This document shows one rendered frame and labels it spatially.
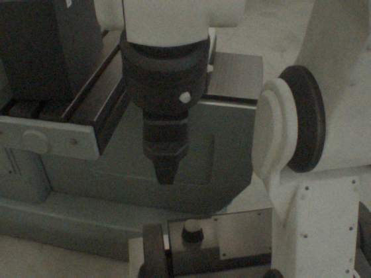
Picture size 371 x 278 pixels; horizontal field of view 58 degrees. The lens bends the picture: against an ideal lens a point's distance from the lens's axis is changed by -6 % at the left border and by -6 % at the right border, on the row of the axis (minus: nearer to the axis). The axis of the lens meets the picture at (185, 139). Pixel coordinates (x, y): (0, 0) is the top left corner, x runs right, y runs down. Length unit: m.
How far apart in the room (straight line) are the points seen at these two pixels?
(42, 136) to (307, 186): 0.44
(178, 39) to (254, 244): 0.62
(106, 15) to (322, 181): 0.37
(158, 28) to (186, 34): 0.02
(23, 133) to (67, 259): 0.97
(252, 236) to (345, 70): 0.55
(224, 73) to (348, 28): 0.77
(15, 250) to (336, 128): 1.46
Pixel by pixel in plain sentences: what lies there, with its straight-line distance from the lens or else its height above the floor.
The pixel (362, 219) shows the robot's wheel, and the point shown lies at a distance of 0.96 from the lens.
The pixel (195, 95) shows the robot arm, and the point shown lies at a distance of 0.36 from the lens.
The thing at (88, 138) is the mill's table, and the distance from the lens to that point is 0.60.
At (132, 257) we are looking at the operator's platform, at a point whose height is 0.40.
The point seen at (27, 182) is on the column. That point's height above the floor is 0.31.
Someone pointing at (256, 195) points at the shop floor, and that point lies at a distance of 1.72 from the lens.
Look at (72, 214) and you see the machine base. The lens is 1.43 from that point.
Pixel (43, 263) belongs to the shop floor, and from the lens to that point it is 1.59.
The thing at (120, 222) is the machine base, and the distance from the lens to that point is 1.37.
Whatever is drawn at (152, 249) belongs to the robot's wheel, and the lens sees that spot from 0.81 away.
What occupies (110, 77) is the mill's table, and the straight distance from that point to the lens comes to 0.70.
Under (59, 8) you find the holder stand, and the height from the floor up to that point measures 1.10.
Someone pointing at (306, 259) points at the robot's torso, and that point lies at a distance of 0.57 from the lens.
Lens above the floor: 1.29
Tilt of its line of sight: 40 degrees down
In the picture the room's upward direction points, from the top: straight up
